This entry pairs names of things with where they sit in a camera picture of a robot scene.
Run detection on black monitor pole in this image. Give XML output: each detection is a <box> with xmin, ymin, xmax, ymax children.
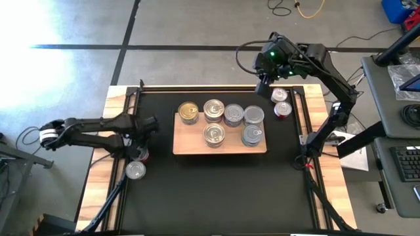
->
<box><xmin>375</xmin><ymin>24</ymin><xmax>420</xmax><ymax>66</ymax></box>

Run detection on coiled black cable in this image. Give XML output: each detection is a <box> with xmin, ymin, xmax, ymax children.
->
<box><xmin>400</xmin><ymin>104</ymin><xmax>420</xmax><ymax>129</ymax></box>

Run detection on long black floor cable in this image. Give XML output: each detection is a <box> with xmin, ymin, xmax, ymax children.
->
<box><xmin>334</xmin><ymin>28</ymin><xmax>400</xmax><ymax>49</ymax></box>

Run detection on black box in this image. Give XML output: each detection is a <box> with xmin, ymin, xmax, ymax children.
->
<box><xmin>32</xmin><ymin>212</ymin><xmax>79</xmax><ymax>236</ymax></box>

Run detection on white paper sheet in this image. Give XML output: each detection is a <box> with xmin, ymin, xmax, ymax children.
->
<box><xmin>331</xmin><ymin>130</ymin><xmax>370</xmax><ymax>172</ymax></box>

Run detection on clear plastic bag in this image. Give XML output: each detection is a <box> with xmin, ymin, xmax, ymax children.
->
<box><xmin>387</xmin><ymin>64</ymin><xmax>420</xmax><ymax>102</ymax></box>

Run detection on wooden cutting board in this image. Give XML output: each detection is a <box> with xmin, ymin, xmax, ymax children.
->
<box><xmin>173</xmin><ymin>112</ymin><xmax>268</xmax><ymax>155</ymax></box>

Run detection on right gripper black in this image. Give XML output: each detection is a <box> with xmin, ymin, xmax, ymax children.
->
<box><xmin>253</xmin><ymin>35</ymin><xmax>297</xmax><ymax>100</ymax></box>

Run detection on yellow blue label can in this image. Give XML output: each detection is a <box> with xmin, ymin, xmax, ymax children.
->
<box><xmin>270</xmin><ymin>87</ymin><xmax>289</xmax><ymax>104</ymax></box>
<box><xmin>125</xmin><ymin>160</ymin><xmax>147</xmax><ymax>180</ymax></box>

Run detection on blue bin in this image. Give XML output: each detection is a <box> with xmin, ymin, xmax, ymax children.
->
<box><xmin>380</xmin><ymin>0</ymin><xmax>416</xmax><ymax>24</ymax></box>

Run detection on black floor cable loop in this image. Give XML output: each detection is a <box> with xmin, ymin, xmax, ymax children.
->
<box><xmin>267</xmin><ymin>0</ymin><xmax>292</xmax><ymax>17</ymax></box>
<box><xmin>15</xmin><ymin>126</ymin><xmax>45</xmax><ymax>155</ymax></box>

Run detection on red container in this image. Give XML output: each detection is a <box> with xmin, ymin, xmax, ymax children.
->
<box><xmin>402</xmin><ymin>14</ymin><xmax>420</xmax><ymax>32</ymax></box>

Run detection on grey desk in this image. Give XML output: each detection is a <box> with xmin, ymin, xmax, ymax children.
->
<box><xmin>373</xmin><ymin>136</ymin><xmax>420</xmax><ymax>219</ymax></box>
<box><xmin>360</xmin><ymin>54</ymin><xmax>420</xmax><ymax>139</ymax></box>

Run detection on blue rim silver can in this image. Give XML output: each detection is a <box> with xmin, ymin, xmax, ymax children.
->
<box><xmin>223</xmin><ymin>103</ymin><xmax>245</xmax><ymax>127</ymax></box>

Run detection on black keyboard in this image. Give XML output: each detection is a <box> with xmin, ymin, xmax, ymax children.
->
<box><xmin>390</xmin><ymin>146</ymin><xmax>420</xmax><ymax>183</ymax></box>

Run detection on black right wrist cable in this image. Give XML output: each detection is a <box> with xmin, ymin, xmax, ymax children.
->
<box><xmin>234</xmin><ymin>39</ymin><xmax>274</xmax><ymax>76</ymax></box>

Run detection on black desk beam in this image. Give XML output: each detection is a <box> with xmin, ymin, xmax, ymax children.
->
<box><xmin>336</xmin><ymin>121</ymin><xmax>387</xmax><ymax>160</ymax></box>

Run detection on yellow floor cable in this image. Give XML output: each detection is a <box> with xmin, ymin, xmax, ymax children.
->
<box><xmin>294</xmin><ymin>0</ymin><xmax>326</xmax><ymax>20</ymax></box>

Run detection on green white label can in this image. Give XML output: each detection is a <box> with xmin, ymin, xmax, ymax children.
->
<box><xmin>243</xmin><ymin>104</ymin><xmax>266</xmax><ymax>127</ymax></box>

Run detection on red label seafood can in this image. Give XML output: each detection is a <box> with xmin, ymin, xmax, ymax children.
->
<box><xmin>273</xmin><ymin>100</ymin><xmax>293</xmax><ymax>119</ymax></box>
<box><xmin>137</xmin><ymin>147</ymin><xmax>151</xmax><ymax>164</ymax></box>

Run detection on grey metal stand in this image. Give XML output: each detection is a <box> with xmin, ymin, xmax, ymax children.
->
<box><xmin>0</xmin><ymin>130</ymin><xmax>55</xmax><ymax>230</ymax></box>

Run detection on black table mat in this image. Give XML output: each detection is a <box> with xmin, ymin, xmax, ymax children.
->
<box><xmin>126</xmin><ymin>88</ymin><xmax>311</xmax><ymax>235</ymax></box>

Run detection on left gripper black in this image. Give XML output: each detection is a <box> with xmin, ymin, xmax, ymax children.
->
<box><xmin>130</xmin><ymin>114</ymin><xmax>160</xmax><ymax>159</ymax></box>

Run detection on pale gold lid can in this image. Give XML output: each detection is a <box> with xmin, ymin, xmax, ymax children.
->
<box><xmin>203</xmin><ymin>98</ymin><xmax>225</xmax><ymax>123</ymax></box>

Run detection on blue screen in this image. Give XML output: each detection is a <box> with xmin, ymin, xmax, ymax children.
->
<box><xmin>399</xmin><ymin>73</ymin><xmax>420</xmax><ymax>92</ymax></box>

